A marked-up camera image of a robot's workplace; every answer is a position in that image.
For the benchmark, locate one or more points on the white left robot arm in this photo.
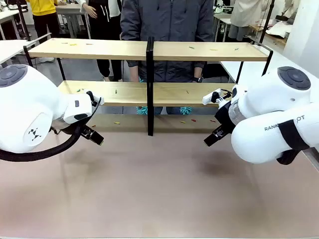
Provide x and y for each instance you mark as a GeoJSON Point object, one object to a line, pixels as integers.
{"type": "Point", "coordinates": [25, 112]}

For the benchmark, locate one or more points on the bystander in yellow jacket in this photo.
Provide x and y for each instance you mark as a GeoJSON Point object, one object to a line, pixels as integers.
{"type": "Point", "coordinates": [42, 7]}

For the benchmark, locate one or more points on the two-tier wooden shelf black frame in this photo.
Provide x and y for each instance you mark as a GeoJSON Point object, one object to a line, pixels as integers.
{"type": "Point", "coordinates": [174, 53]}
{"type": "Point", "coordinates": [99, 49]}

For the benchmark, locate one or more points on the teal chenille duster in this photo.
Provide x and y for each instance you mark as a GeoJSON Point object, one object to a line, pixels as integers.
{"type": "Point", "coordinates": [185, 110]}
{"type": "Point", "coordinates": [141, 110]}

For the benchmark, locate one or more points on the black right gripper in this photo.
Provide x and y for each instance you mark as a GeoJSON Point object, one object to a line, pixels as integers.
{"type": "Point", "coordinates": [224, 117]}

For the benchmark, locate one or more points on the hand of white-jacket bystander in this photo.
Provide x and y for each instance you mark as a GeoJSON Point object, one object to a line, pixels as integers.
{"type": "Point", "coordinates": [90, 10]}

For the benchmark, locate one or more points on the background work desk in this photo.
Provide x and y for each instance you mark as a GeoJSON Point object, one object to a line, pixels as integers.
{"type": "Point", "coordinates": [69, 10]}
{"type": "Point", "coordinates": [224, 17]}

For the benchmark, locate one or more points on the person's right forearm grey sleeve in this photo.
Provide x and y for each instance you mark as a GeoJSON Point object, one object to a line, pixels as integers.
{"type": "Point", "coordinates": [133, 64]}

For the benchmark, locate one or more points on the person's left forearm grey sleeve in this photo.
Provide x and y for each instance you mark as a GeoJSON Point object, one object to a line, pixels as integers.
{"type": "Point", "coordinates": [200, 64]}

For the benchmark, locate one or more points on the person's left hand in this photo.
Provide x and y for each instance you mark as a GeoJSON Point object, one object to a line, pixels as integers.
{"type": "Point", "coordinates": [198, 73]}

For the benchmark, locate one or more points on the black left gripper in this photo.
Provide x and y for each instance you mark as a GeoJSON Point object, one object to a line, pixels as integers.
{"type": "Point", "coordinates": [84, 130]}

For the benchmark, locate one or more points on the bystander in white jacket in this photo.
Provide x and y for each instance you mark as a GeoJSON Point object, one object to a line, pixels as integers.
{"type": "Point", "coordinates": [102, 25]}

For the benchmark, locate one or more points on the person in grey jacket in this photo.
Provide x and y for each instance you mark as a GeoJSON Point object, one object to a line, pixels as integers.
{"type": "Point", "coordinates": [169, 25]}

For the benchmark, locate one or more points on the bystander in light coat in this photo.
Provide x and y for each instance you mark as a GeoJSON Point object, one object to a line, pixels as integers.
{"type": "Point", "coordinates": [245, 12]}

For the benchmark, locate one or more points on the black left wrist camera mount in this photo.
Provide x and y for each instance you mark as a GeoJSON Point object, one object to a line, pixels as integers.
{"type": "Point", "coordinates": [91, 98]}

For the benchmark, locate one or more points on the person's right hand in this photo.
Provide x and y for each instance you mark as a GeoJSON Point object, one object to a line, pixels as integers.
{"type": "Point", "coordinates": [134, 74]}

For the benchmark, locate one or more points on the black stand pole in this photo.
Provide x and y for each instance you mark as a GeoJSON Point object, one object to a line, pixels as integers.
{"type": "Point", "coordinates": [25, 25]}
{"type": "Point", "coordinates": [267, 22]}

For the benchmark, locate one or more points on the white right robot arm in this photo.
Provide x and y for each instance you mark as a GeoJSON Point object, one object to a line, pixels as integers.
{"type": "Point", "coordinates": [249, 147]}

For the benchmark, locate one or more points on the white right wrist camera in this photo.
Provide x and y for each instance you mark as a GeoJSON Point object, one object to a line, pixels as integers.
{"type": "Point", "coordinates": [207, 99]}

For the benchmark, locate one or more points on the white side table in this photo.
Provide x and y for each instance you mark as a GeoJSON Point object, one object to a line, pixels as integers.
{"type": "Point", "coordinates": [249, 69]}
{"type": "Point", "coordinates": [12, 49]}

